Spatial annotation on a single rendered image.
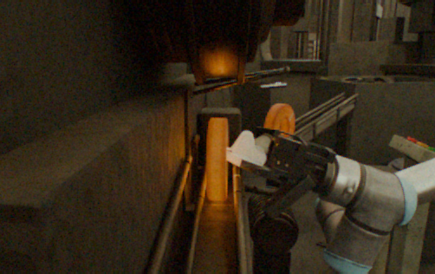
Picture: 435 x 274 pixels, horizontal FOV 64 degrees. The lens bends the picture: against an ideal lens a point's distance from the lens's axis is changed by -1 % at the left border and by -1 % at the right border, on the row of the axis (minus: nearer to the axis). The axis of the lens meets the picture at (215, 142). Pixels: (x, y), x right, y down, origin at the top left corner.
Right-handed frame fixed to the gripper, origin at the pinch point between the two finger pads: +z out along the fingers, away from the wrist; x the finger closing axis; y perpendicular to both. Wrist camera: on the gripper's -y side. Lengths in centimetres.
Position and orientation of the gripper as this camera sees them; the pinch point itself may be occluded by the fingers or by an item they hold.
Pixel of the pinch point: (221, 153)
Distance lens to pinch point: 65.9
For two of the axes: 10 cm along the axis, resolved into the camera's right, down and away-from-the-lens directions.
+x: -0.4, 2.4, -9.7
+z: -9.5, -3.1, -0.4
